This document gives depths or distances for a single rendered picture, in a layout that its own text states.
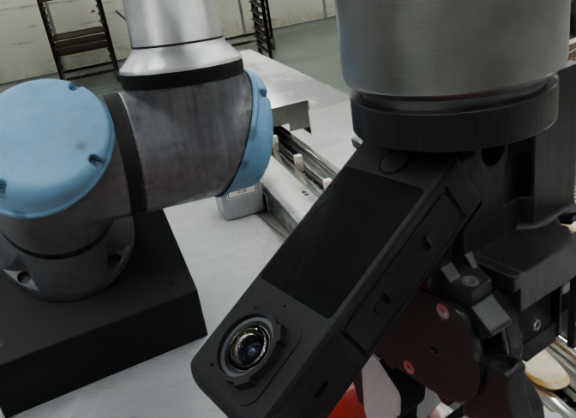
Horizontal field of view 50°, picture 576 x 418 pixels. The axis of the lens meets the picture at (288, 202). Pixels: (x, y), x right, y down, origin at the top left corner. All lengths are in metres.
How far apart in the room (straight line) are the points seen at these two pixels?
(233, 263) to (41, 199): 0.42
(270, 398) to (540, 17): 0.14
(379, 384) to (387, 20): 0.17
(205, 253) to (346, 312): 0.76
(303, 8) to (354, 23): 8.06
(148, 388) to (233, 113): 0.32
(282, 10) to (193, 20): 7.61
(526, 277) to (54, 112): 0.42
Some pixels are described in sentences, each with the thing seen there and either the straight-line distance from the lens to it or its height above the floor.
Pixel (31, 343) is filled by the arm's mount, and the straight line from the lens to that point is 0.72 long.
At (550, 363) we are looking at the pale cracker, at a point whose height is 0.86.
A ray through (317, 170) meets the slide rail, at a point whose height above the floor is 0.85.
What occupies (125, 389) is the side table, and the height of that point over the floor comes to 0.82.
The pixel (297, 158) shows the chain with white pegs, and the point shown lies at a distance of 1.11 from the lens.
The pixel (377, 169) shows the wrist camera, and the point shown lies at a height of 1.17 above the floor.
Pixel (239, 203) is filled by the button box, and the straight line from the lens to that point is 1.02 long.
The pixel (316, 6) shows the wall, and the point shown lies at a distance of 8.32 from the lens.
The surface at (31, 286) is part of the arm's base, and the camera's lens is 0.71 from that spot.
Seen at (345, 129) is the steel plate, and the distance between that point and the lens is 1.38.
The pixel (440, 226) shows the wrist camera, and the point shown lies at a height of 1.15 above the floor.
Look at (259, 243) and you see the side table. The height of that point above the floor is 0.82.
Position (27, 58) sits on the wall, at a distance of 7.80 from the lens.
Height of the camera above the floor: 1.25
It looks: 24 degrees down
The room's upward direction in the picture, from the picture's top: 9 degrees counter-clockwise
